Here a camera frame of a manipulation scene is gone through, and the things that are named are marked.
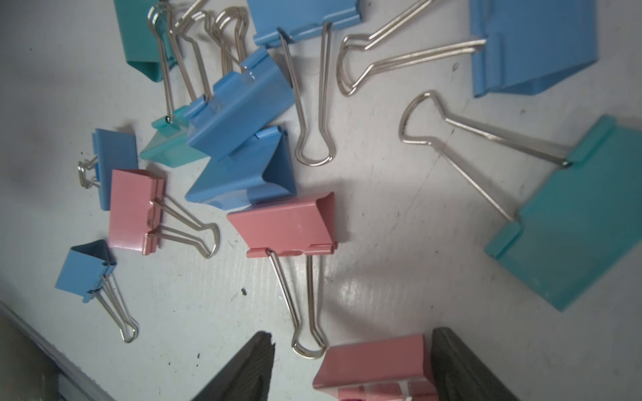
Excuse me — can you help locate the green binder clip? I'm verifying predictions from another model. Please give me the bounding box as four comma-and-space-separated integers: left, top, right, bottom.
398, 91, 641, 311
114, 1, 205, 83
140, 2, 207, 168

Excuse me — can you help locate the green binder clip centre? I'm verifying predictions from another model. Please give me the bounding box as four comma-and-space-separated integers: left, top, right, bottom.
140, 2, 207, 168

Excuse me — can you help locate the blue binder clip pile middle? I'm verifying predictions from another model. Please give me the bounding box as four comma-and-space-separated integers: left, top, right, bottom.
184, 7, 297, 161

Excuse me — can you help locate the green binder clip far right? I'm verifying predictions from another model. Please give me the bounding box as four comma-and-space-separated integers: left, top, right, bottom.
398, 91, 641, 311

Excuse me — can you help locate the blue binder clip middle left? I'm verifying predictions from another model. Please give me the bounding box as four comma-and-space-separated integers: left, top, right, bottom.
78, 129, 138, 212

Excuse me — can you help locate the blue binder clip lower centre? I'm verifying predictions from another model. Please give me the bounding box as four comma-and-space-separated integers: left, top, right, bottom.
185, 126, 297, 211

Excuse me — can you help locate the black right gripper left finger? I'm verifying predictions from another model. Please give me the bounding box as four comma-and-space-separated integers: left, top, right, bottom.
193, 331, 275, 401

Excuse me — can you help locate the blue binder clip front left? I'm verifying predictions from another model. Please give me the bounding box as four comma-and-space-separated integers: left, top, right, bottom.
55, 239, 140, 344

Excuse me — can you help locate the blue binder clip right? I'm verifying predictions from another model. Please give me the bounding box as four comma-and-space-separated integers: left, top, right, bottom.
336, 1, 599, 98

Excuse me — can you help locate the aluminium front rail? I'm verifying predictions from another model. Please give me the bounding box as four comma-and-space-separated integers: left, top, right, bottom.
1, 304, 113, 400

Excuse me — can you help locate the blue binder clip upper centre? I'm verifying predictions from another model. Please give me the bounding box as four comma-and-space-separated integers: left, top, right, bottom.
247, 0, 362, 167

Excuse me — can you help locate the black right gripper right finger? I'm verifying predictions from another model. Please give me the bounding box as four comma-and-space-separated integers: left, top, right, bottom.
431, 327, 519, 401

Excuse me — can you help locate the pink binder clip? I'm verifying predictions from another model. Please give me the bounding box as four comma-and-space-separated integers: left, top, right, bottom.
227, 192, 338, 360
313, 334, 439, 400
109, 169, 220, 259

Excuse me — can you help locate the green binder clip left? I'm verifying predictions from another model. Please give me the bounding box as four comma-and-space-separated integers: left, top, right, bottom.
114, 1, 205, 83

